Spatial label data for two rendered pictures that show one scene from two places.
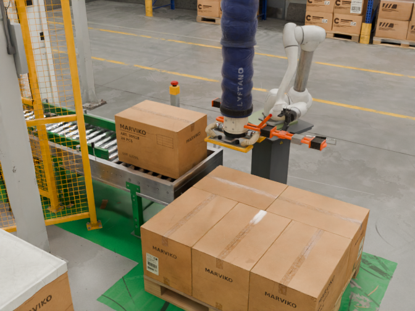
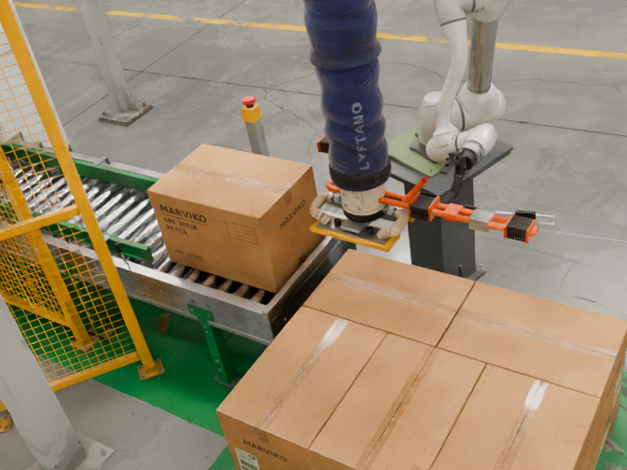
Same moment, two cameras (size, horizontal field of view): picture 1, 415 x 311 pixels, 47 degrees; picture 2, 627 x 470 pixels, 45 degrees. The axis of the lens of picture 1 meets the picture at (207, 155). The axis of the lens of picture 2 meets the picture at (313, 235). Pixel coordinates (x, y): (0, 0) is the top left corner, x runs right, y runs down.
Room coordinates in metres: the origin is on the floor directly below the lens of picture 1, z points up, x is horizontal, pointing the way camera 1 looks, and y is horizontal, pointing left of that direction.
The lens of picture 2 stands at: (0.72, -0.21, 2.64)
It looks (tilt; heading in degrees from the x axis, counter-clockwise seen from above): 37 degrees down; 5
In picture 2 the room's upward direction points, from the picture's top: 11 degrees counter-clockwise
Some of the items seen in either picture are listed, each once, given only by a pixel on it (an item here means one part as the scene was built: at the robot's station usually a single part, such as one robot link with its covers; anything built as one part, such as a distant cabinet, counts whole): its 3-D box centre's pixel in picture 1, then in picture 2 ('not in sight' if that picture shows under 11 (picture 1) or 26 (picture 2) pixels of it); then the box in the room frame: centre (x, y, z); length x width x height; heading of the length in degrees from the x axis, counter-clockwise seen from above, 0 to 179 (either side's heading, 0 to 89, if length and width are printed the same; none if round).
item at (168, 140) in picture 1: (162, 137); (238, 214); (3.44, 0.36, 0.75); 0.60 x 0.40 x 0.40; 58
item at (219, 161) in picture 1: (198, 180); (314, 283); (3.24, 0.07, 0.47); 0.70 x 0.03 x 0.15; 148
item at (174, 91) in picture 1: (176, 137); (269, 192); (3.97, 0.29, 0.50); 0.07 x 0.07 x 1.00; 58
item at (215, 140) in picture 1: (228, 141); (354, 228); (2.98, -0.15, 0.94); 0.34 x 0.10 x 0.05; 57
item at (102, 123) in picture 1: (81, 115); (102, 168); (4.28, 1.21, 0.60); 1.60 x 0.10 x 0.09; 58
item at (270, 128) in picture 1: (268, 131); (424, 206); (2.92, -0.41, 1.04); 0.10 x 0.08 x 0.06; 147
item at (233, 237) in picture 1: (256, 242); (427, 400); (2.63, -0.34, 0.34); 1.20 x 1.00 x 0.40; 58
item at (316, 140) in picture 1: (317, 144); (519, 228); (2.72, -0.70, 1.04); 0.08 x 0.07 x 0.05; 57
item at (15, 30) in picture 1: (11, 47); not in sight; (2.87, 1.19, 1.62); 0.20 x 0.05 x 0.30; 58
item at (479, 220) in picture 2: (297, 139); (481, 220); (2.80, -0.59, 1.04); 0.07 x 0.07 x 0.04; 57
